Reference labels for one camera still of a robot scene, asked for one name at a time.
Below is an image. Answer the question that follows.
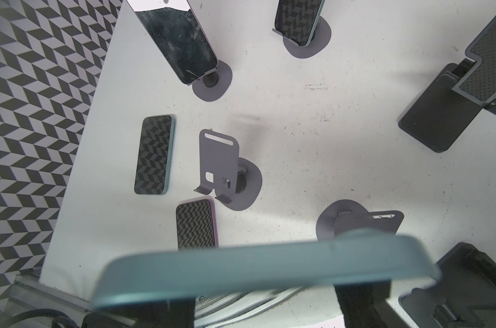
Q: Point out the black flat stand back right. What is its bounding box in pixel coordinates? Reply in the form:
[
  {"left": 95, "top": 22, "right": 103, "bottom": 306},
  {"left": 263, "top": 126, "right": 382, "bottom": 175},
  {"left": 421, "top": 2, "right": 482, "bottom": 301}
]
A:
[{"left": 398, "top": 15, "right": 496, "bottom": 153}]

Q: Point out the black flat stand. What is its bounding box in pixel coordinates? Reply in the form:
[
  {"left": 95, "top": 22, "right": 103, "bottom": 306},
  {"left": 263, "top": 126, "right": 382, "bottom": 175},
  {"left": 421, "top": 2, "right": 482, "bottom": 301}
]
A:
[
  {"left": 399, "top": 243, "right": 496, "bottom": 327},
  {"left": 398, "top": 15, "right": 496, "bottom": 153}
]

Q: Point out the black flat stand front right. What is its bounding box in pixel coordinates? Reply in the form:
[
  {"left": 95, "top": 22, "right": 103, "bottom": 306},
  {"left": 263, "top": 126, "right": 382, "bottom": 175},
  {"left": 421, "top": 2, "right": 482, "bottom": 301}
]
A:
[{"left": 399, "top": 243, "right": 496, "bottom": 327}]

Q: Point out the grey round stand centre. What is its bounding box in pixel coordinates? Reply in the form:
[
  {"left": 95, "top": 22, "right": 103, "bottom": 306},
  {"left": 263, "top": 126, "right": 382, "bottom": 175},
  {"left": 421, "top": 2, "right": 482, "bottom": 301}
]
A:
[{"left": 316, "top": 200, "right": 405, "bottom": 241}]

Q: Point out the purple-edged phone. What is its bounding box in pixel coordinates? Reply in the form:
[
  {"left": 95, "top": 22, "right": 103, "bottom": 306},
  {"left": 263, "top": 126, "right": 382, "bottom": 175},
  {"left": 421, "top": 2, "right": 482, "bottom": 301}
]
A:
[{"left": 127, "top": 0, "right": 218, "bottom": 85}]

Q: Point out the teal-edged phone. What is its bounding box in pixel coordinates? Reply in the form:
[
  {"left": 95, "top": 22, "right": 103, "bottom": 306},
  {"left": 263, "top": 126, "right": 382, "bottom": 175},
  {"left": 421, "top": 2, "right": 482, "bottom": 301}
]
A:
[
  {"left": 134, "top": 115, "right": 175, "bottom": 195},
  {"left": 274, "top": 0, "right": 325, "bottom": 47}
]

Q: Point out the grey round stand near left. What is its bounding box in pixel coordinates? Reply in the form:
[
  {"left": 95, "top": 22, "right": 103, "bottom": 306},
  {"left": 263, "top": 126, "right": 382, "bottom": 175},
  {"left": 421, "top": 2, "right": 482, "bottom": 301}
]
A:
[{"left": 195, "top": 129, "right": 262, "bottom": 211}]

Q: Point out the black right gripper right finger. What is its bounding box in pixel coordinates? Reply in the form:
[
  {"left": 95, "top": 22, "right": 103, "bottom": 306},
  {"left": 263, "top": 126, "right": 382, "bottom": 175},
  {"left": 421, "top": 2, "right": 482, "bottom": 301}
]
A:
[{"left": 334, "top": 281, "right": 409, "bottom": 328}]

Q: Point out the grey round stand middle back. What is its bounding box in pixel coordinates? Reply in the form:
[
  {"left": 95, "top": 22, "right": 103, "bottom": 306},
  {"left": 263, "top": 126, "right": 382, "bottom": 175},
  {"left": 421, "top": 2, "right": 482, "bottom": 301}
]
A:
[{"left": 283, "top": 17, "right": 332, "bottom": 59}]

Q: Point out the grey round stand far-left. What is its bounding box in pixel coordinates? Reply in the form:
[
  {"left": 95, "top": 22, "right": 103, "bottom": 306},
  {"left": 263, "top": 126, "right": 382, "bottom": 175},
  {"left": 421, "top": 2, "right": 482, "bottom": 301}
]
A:
[{"left": 192, "top": 61, "right": 233, "bottom": 102}]

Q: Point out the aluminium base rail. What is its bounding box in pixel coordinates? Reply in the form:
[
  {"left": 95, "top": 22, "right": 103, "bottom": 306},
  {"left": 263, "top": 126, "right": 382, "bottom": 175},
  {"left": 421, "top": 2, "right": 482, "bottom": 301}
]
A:
[{"left": 0, "top": 270, "right": 302, "bottom": 327}]

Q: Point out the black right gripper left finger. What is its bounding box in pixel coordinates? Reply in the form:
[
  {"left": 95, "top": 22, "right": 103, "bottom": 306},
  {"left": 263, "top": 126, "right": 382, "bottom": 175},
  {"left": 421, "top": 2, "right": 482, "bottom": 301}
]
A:
[{"left": 128, "top": 299, "right": 196, "bottom": 328}]

